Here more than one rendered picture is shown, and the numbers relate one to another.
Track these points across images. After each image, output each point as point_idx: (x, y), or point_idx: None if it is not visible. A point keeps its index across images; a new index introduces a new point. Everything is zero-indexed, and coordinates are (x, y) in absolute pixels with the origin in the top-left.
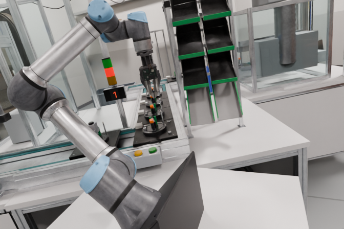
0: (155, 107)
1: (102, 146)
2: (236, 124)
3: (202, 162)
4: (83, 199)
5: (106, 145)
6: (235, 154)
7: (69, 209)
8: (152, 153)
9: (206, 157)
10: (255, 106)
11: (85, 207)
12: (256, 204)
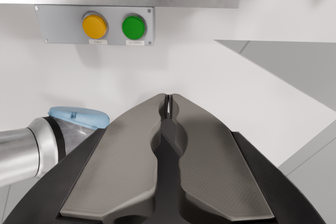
0: None
1: (26, 176)
2: None
3: (239, 35)
4: (12, 63)
5: (35, 167)
6: (312, 32)
7: (0, 79)
8: (135, 39)
9: (254, 17)
10: None
11: (27, 81)
12: (259, 136)
